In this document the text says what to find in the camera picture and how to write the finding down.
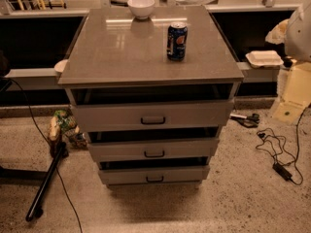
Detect black scissors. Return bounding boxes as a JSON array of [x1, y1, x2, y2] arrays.
[[229, 114, 259, 128]]

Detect grey middle drawer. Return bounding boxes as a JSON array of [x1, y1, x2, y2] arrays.
[[87, 138, 219, 162]]

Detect black metal stand leg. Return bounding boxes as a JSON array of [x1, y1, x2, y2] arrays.
[[25, 143, 66, 222]]

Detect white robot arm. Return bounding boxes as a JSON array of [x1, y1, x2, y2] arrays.
[[265, 0, 311, 62]]

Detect grey top drawer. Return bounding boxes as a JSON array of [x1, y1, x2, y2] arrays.
[[71, 100, 233, 132]]

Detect grey bottom drawer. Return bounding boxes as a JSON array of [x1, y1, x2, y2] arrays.
[[98, 165, 210, 185]]

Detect black power adapter with cable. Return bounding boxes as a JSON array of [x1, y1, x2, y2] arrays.
[[256, 116, 303, 185]]

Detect grey drawer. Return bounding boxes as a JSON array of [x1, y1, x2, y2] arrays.
[[98, 165, 210, 185], [87, 138, 219, 162], [71, 100, 233, 132]]

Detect white ceramic bowl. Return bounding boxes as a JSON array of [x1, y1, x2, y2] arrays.
[[127, 0, 156, 19]]

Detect grey drawer cabinet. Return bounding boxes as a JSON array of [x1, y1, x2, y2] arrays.
[[57, 5, 245, 189]]

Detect green snack bag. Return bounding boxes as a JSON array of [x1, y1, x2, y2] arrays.
[[49, 110, 86, 149]]

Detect black floor cable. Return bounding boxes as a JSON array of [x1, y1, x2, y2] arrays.
[[6, 77, 84, 233]]

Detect blue soda can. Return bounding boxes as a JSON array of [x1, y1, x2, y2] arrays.
[[166, 21, 188, 61]]

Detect white foam takeout box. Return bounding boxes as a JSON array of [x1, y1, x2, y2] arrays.
[[246, 50, 284, 68]]

